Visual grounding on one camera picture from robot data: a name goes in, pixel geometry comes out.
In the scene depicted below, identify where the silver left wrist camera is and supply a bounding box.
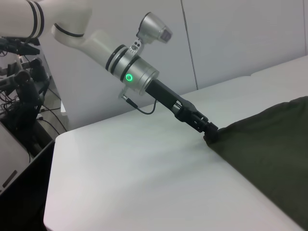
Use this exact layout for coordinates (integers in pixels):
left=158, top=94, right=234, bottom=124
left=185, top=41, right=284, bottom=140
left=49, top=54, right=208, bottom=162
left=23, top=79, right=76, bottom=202
left=135, top=12, right=173, bottom=45

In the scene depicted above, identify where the black equipment stand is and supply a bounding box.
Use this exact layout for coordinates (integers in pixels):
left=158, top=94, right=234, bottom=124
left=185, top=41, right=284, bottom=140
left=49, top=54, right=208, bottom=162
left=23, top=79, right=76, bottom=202
left=0, top=69, right=54, bottom=154

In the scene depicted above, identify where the black cable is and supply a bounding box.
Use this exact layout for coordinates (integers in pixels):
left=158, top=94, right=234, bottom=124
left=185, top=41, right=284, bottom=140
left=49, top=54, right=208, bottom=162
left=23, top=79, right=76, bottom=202
left=36, top=105, right=68, bottom=136

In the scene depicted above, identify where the dark green t-shirt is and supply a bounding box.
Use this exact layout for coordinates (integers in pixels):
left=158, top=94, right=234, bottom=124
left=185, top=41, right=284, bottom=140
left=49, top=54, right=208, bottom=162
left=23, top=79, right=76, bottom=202
left=203, top=95, right=308, bottom=231

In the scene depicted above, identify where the left gripper cable with plug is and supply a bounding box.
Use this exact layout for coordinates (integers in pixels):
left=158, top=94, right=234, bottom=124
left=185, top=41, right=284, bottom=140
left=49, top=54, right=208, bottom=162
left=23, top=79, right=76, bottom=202
left=117, top=88, right=158, bottom=115

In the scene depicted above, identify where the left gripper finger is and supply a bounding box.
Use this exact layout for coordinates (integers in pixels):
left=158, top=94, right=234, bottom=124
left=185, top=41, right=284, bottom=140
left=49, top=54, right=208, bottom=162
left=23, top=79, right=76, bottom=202
left=189, top=108, right=219, bottom=136
left=176, top=115, right=219, bottom=145

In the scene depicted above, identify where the black monitor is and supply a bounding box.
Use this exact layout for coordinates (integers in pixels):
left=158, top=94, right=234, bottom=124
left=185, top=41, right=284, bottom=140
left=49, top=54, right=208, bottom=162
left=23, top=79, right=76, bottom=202
left=0, top=122, right=56, bottom=231

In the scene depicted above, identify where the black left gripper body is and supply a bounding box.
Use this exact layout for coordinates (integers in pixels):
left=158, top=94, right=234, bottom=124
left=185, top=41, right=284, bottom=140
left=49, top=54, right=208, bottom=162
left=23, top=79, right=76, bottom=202
left=145, top=79, right=199, bottom=121

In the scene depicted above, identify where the white box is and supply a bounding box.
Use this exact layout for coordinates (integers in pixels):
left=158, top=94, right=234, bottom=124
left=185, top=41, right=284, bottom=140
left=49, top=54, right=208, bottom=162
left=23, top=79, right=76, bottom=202
left=59, top=101, right=68, bottom=117

